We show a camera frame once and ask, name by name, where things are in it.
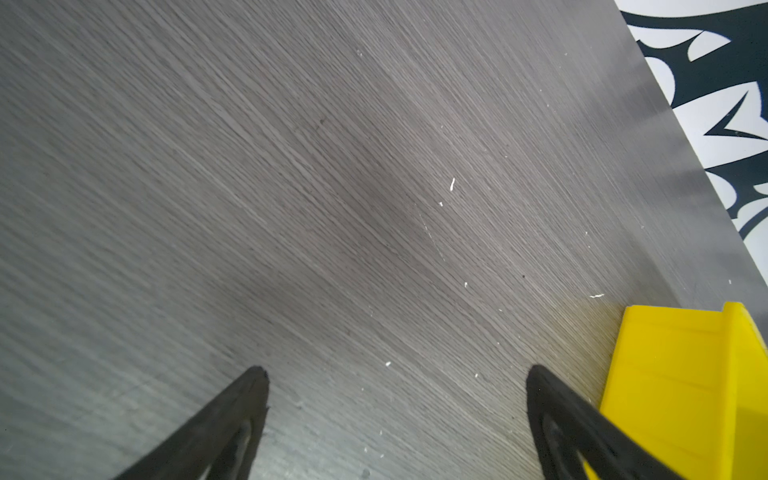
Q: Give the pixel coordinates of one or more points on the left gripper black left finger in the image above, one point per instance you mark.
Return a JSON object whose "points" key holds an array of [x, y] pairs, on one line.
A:
{"points": [[219, 442]]}

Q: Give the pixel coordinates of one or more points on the yellow plastic bin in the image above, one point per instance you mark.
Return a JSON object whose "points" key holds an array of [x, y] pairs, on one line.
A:
{"points": [[690, 387]]}

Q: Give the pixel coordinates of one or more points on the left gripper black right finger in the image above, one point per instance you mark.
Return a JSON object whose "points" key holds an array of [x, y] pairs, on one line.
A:
{"points": [[572, 437]]}

